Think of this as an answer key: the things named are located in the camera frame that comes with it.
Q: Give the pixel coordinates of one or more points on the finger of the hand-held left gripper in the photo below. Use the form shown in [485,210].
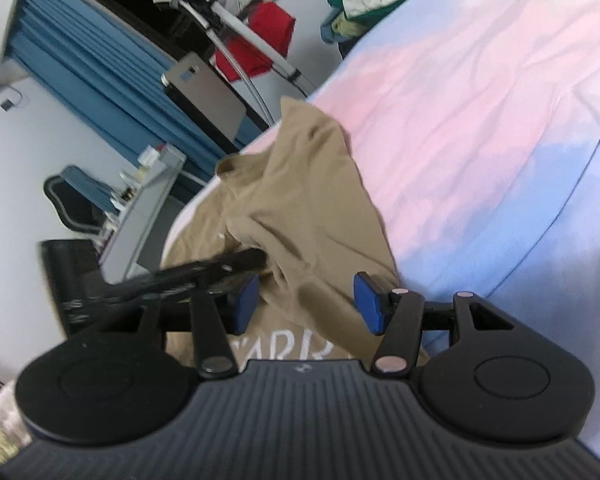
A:
[205,271]

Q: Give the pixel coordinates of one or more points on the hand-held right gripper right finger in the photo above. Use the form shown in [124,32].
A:
[368,304]

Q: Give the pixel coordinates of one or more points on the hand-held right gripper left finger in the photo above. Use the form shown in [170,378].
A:
[244,305]

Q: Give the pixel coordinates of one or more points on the tan printed t-shirt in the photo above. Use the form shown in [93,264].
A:
[305,200]

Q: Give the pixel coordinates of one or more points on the white metal clothes rack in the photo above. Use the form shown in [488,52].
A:
[240,25]

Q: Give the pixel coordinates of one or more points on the pile of mixed clothes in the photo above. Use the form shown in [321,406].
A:
[375,0]

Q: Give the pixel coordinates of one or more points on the black office chair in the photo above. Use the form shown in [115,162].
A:
[67,200]

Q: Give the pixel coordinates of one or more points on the grey desk with items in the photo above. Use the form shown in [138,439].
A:
[140,210]

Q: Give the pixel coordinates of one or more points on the silver flat device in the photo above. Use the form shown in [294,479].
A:
[205,96]

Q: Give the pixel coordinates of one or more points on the blue curtain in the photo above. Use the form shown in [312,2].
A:
[105,75]

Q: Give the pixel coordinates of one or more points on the red garment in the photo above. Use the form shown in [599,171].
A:
[260,40]

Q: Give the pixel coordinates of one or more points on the wall socket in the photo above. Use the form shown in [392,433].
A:
[7,105]

